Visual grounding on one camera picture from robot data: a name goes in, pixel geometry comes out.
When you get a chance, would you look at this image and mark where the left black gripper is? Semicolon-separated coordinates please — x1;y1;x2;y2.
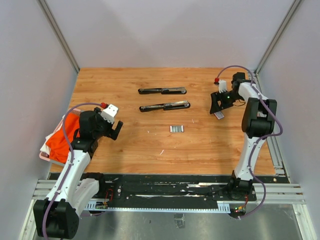
93;107;123;140

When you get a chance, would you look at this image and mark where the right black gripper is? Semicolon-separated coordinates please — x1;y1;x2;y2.
209;89;242;115

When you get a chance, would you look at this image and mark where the staple box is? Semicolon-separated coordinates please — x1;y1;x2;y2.
214;111;225;120

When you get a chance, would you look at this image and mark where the black stapler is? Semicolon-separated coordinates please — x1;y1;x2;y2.
138;87;187;95
139;100;191;113

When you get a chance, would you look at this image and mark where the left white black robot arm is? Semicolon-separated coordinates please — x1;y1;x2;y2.
33;103;123;240

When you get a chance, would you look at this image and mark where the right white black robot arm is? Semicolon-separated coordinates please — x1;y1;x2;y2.
209;72;277;200

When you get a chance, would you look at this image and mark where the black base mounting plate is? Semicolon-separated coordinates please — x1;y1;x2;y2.
100;174;257;205

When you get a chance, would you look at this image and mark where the orange cloth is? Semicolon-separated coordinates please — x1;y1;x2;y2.
47;112;80;164

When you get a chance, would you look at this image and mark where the white cloth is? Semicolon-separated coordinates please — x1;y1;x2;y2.
40;134;52;156

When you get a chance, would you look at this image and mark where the pink plastic basket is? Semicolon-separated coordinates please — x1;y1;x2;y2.
39;108;81;165

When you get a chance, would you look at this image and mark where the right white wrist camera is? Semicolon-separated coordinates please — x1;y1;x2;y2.
218;79;228;94

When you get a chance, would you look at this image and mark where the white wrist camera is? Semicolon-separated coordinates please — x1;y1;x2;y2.
218;79;228;94
100;104;119;124

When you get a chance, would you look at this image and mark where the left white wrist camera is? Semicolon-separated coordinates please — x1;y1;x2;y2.
100;104;119;124

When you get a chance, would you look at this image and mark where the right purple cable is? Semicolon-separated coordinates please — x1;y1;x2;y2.
214;65;285;221

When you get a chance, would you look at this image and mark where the grey cable duct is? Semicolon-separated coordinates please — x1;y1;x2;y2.
84;198;231;214

